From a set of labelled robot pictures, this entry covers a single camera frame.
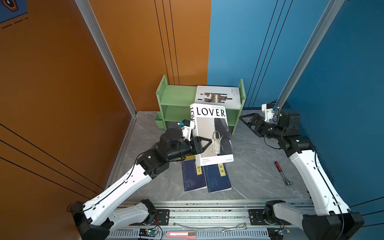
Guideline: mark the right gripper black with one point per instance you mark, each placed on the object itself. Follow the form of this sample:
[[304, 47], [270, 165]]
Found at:
[[260, 119]]

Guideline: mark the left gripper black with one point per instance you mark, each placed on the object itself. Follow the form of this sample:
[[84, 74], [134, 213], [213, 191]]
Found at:
[[199, 148]]

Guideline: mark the white LOVER magazine book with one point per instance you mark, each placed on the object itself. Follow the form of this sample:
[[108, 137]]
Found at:
[[211, 123]]

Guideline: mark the white book with brown blocks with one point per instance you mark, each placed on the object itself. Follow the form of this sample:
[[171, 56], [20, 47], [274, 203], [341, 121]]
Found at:
[[214, 95]]

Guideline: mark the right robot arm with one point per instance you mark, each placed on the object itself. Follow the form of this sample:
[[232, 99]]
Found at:
[[330, 218]]

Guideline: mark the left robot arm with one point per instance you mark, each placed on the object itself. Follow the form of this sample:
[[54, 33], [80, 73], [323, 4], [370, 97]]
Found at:
[[96, 218]]

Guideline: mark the yellow book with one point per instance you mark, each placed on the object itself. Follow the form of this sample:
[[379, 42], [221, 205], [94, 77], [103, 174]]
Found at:
[[186, 158]]

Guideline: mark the dark blue book left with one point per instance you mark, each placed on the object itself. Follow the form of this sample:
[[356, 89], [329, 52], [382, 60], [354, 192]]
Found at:
[[193, 176]]

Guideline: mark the dark blue book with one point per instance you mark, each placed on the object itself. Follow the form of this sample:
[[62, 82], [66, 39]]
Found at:
[[193, 176], [217, 178]]

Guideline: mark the dark blue book right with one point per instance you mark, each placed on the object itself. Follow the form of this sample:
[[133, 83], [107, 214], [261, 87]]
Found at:
[[217, 178]]

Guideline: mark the green wooden two-tier shelf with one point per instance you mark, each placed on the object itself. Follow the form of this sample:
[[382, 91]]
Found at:
[[174, 103]]

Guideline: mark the silver open-end wrench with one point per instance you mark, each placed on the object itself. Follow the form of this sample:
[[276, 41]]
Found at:
[[242, 227]]

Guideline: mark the red utility knife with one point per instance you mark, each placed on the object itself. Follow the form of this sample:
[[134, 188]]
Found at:
[[188, 235]]

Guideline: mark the left green circuit board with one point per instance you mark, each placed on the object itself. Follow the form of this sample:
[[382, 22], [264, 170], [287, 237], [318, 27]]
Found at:
[[148, 234]]

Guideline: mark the green circuit board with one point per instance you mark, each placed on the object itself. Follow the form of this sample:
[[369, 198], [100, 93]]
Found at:
[[277, 234], [148, 234]]

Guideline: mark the right green circuit board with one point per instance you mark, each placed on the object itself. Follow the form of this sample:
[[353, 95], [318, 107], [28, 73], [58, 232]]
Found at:
[[277, 234]]

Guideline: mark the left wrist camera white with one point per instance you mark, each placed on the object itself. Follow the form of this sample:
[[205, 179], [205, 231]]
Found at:
[[187, 127]]

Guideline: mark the aluminium rail frame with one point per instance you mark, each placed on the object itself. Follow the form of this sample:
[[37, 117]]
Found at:
[[211, 217]]

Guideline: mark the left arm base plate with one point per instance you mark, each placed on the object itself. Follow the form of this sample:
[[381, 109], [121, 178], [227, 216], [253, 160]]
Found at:
[[162, 217]]

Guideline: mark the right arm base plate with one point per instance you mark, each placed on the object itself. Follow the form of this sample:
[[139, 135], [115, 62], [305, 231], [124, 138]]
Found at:
[[257, 217]]

